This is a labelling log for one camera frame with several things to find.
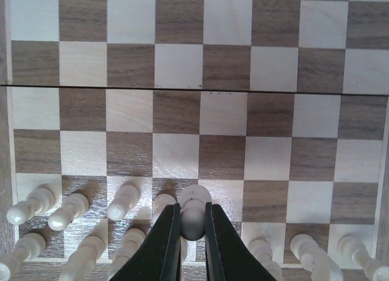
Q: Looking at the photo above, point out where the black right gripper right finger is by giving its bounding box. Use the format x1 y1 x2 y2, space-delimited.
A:
205 202 275 280

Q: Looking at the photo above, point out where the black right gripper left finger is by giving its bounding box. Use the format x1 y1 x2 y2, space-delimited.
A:
112 203 181 281

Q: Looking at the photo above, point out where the white pawn second row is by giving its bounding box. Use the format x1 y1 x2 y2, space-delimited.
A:
107 176 148 221
47 193 89 231

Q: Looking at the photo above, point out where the white piece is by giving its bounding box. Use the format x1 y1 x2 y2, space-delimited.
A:
290 234 343 281
59 235 106 280
108 228 146 280
1 232 46 280

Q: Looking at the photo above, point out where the white pawn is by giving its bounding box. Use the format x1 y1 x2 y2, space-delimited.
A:
6 184 61 225

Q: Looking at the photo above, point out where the wooden chessboard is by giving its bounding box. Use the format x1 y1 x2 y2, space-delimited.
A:
1 0 388 280

